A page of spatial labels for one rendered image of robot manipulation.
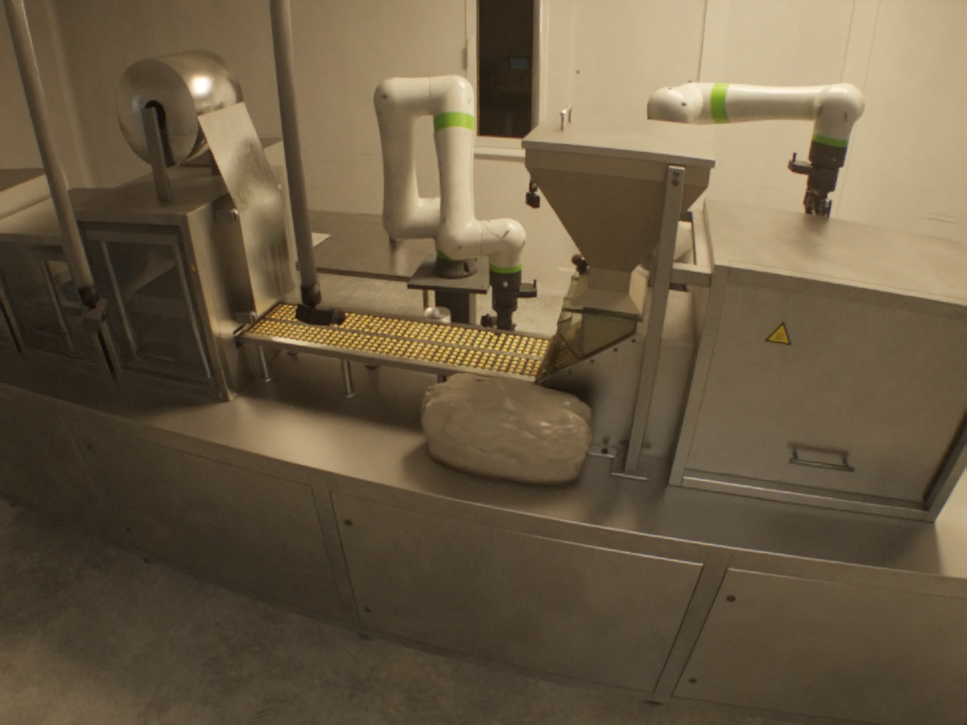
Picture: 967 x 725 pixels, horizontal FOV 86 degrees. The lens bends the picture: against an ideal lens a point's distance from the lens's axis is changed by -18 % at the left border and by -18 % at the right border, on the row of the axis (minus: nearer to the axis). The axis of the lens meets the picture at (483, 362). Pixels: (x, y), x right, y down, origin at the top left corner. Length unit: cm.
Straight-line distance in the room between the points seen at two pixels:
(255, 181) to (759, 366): 129
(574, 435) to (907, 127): 301
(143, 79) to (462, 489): 126
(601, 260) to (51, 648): 216
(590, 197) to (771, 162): 266
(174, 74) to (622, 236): 110
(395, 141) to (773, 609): 157
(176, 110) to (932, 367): 179
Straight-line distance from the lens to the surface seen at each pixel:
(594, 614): 158
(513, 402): 134
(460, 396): 136
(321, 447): 154
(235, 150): 167
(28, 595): 271
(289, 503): 165
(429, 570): 160
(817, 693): 187
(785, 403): 137
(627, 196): 119
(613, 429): 148
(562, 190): 121
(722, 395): 134
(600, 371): 139
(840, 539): 148
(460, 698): 198
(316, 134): 429
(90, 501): 240
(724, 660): 171
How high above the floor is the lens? 177
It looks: 32 degrees down
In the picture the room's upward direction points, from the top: straight up
